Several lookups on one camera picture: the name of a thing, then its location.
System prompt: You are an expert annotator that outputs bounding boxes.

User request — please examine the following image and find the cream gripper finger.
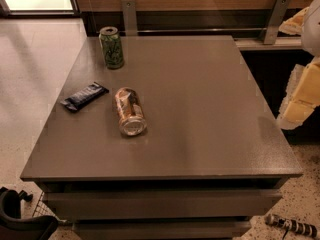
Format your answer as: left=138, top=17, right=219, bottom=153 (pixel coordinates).
left=279, top=7, right=308, bottom=35
left=277, top=63, right=320, bottom=130

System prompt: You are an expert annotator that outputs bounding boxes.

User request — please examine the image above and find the orange soda can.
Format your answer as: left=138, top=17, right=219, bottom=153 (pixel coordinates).
left=114, top=87, right=147, bottom=136

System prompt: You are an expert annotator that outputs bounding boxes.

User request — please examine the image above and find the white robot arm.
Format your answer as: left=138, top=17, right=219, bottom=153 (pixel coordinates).
left=277, top=0, right=320, bottom=130

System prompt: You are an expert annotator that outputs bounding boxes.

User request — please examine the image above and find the green soda can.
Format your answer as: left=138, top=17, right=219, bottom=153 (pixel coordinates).
left=99, top=26, right=124, bottom=69

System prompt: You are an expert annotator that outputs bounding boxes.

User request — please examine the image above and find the grey drawer cabinet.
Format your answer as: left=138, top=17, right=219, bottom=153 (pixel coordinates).
left=21, top=36, right=302, bottom=240

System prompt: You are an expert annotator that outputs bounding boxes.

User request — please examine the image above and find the dark blue snack bar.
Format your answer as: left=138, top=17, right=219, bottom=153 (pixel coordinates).
left=61, top=82, right=109, bottom=112

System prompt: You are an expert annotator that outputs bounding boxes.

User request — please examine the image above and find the black office chair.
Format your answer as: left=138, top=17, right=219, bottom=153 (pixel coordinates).
left=0, top=187, right=58, bottom=240

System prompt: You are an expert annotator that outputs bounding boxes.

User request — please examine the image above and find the right metal wall bracket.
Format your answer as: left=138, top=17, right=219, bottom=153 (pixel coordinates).
left=262, top=0, right=291, bottom=45

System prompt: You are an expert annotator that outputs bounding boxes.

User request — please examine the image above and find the metal wall bracket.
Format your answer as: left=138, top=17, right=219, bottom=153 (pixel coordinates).
left=262, top=0, right=291, bottom=45
left=121, top=0, right=138, bottom=36

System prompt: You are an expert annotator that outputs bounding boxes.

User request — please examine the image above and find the striped black white cable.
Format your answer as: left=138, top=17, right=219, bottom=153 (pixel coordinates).
left=265, top=213, right=319, bottom=239

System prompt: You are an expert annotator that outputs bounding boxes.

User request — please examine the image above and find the left metal wall bracket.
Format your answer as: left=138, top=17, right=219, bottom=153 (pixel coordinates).
left=121, top=0, right=138, bottom=36

